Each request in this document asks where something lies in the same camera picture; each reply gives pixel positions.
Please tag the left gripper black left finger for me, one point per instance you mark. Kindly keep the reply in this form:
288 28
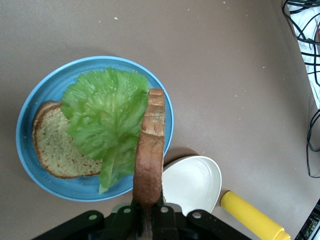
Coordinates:
100 227

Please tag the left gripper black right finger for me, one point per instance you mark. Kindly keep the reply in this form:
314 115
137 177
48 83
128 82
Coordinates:
190 227

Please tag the yellow mustard squeeze bottle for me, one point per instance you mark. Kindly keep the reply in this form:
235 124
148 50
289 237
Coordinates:
250 215

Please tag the brown toast bread slice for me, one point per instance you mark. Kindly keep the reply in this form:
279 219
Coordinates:
150 155
55 150

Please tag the green lettuce leaf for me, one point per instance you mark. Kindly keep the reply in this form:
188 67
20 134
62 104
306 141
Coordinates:
105 112

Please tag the beige plate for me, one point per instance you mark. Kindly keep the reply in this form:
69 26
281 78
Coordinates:
192 180

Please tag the blue plate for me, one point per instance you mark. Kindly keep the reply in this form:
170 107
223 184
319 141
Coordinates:
50 85

